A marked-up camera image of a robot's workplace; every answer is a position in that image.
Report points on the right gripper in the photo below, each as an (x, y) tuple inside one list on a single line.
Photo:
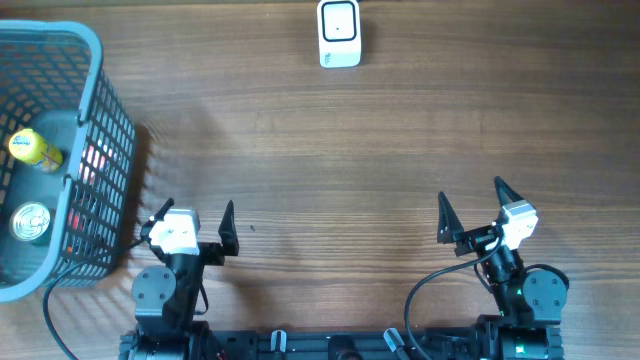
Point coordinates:
[(450, 229)]

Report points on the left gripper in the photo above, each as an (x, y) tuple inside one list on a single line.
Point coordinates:
[(212, 253)]

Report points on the red snack box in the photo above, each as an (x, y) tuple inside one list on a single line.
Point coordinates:
[(92, 218)]

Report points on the colourful tin can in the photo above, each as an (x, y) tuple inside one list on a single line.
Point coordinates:
[(31, 223)]

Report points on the yellow lidded jar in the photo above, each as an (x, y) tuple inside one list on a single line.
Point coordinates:
[(33, 149)]

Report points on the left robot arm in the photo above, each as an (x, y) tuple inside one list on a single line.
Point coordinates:
[(166, 295)]

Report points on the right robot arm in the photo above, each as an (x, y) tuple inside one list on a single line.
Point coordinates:
[(530, 299)]

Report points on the white barcode scanner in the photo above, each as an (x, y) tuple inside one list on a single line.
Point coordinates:
[(339, 33)]

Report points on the grey plastic mesh basket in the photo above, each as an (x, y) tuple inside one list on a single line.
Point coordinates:
[(53, 81)]

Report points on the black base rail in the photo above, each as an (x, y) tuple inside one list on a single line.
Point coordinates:
[(345, 345)]

